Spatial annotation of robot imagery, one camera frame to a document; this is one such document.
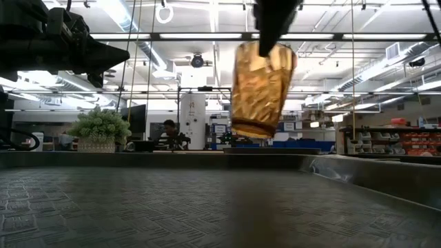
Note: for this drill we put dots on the green plant in woven basket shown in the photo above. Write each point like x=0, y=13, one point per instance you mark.
x=99, y=129

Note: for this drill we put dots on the black overhead frame beam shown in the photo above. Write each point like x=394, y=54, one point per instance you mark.
x=220, y=36

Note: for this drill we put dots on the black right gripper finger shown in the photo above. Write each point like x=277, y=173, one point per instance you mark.
x=274, y=20

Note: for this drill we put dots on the black monitor screen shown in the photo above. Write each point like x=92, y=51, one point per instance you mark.
x=135, y=118

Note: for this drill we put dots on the amber textured plastic cup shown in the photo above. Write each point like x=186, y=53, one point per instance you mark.
x=258, y=93

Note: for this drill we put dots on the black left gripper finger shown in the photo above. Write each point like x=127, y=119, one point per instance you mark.
x=96, y=80
x=110, y=55

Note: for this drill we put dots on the round ceiling dome camera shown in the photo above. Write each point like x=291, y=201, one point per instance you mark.
x=197, y=61

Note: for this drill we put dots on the person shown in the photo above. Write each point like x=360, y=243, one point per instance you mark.
x=170, y=134

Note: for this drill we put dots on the shelf with red bins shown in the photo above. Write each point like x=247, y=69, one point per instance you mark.
x=392, y=141

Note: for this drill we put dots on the black ceiling-mounted device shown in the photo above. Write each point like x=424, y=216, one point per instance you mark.
x=417, y=62

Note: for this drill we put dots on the dark grey textured tray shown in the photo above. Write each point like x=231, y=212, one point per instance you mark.
x=206, y=203

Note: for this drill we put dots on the yellow vertical pole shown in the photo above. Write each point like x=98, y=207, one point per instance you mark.
x=353, y=72

